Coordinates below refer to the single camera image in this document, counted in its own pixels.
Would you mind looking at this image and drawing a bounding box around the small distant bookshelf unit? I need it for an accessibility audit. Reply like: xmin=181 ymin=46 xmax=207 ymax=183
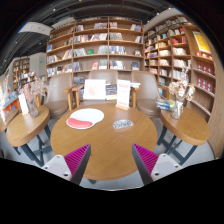
xmin=11 ymin=56 xmax=32 ymax=93

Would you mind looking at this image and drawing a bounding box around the colourful book display stand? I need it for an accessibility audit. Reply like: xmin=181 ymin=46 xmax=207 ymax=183
xmin=0 ymin=71 xmax=21 ymax=116

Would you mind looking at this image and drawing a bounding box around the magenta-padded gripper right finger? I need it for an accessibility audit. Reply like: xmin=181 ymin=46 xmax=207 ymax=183
xmin=131 ymin=143 xmax=184 ymax=186

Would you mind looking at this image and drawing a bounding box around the white framed floral picture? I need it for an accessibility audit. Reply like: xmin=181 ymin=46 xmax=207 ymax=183
xmin=82 ymin=79 xmax=107 ymax=101

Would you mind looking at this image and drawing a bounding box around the wide wooden bookshelf unit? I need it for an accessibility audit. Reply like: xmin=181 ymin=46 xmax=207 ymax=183
xmin=45 ymin=15 xmax=145 ymax=84

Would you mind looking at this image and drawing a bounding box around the small white table card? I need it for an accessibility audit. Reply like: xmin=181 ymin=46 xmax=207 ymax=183
xmin=17 ymin=93 xmax=30 ymax=116

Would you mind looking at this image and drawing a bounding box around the white mouse pad red rest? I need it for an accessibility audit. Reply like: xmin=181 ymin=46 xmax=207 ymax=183
xmin=65 ymin=108 xmax=105 ymax=130

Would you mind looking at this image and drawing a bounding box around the white sign on wooden base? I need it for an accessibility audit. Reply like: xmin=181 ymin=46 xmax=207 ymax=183
xmin=115 ymin=79 xmax=132 ymax=111

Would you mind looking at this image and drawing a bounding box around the glass vase with dried flowers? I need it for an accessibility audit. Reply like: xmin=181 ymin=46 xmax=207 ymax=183
xmin=167 ymin=68 xmax=196 ymax=120
xmin=19 ymin=77 xmax=49 ymax=119

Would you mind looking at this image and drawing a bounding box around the light blue book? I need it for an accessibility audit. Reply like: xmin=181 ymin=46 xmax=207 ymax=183
xmin=129 ymin=81 xmax=141 ymax=90

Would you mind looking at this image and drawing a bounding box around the white hanging sign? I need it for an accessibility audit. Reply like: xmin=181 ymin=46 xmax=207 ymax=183
xmin=18 ymin=21 xmax=53 ymax=37

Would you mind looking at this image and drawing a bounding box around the dark cover book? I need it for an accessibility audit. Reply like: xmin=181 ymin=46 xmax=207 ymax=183
xmin=105 ymin=83 xmax=118 ymax=101

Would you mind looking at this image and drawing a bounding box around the transparent computer mouse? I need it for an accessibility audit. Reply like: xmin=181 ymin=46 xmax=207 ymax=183
xmin=112 ymin=119 xmax=135 ymax=131

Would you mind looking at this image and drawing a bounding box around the stack of colourful books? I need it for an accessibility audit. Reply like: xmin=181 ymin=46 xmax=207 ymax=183
xmin=155 ymin=96 xmax=175 ymax=112

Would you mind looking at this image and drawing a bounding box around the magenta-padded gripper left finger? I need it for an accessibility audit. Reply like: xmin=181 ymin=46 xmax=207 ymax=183
xmin=41 ymin=143 xmax=92 ymax=186

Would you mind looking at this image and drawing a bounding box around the curved wooden bookshelf unit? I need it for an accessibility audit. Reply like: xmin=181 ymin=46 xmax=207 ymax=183
xmin=143 ymin=13 xmax=224 ymax=159

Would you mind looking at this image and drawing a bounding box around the wooden side table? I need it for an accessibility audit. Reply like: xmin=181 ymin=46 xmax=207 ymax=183
xmin=5 ymin=105 xmax=52 ymax=168
xmin=156 ymin=105 xmax=211 ymax=167

